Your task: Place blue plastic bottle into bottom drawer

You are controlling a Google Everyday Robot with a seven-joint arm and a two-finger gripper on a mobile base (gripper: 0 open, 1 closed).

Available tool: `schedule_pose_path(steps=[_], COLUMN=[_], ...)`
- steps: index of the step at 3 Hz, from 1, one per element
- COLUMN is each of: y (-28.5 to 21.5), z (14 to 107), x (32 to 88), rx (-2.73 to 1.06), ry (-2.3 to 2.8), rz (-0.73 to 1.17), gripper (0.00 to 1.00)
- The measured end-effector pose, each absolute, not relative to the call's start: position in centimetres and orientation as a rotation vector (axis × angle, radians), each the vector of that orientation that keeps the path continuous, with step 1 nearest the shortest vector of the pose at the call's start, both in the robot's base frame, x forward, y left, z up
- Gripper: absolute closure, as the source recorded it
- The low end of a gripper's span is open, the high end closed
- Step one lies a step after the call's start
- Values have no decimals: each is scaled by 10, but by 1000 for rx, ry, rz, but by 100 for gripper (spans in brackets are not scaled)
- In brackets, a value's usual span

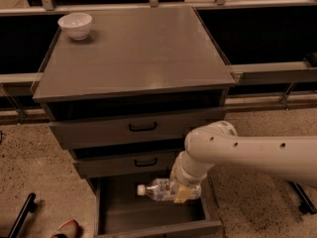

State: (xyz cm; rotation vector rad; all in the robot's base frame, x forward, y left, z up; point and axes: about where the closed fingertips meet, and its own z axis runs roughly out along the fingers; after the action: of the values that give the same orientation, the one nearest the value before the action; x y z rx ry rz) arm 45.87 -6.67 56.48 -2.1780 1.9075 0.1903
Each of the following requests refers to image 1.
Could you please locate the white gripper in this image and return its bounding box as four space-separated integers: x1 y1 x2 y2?
170 159 207 203

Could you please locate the grey drawer cabinet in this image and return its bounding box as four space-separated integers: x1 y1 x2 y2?
32 5 236 183

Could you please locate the metal window railing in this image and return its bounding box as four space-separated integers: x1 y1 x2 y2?
1 0 316 120

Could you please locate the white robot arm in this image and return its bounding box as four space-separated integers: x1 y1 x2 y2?
170 121 317 203

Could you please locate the white ceramic bowl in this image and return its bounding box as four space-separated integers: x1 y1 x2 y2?
57 13 92 40

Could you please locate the grey middle drawer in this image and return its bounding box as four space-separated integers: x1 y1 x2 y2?
73 150 179 179

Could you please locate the grey bottom drawer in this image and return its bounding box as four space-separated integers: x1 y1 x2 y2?
95 171 221 238

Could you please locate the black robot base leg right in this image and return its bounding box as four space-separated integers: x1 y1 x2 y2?
290 182 317 214

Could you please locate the black drawer handle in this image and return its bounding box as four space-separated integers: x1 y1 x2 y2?
134 158 158 168
128 121 158 132

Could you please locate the black middle drawer handle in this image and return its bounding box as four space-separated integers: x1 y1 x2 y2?
134 158 158 168

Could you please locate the red white shoe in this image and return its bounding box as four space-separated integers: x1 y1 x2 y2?
51 219 79 238

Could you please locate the clear plastic water bottle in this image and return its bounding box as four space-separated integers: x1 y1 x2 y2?
137 178 201 201

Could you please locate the grey top drawer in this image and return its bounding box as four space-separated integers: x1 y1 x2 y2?
50 107 226 150

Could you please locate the black top drawer handle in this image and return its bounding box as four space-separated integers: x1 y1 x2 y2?
128 121 158 132

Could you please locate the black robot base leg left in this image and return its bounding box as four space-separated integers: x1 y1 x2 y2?
7 192 37 238

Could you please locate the grey drawer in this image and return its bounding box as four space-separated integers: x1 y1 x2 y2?
50 107 226 150
95 171 221 238
73 150 179 179

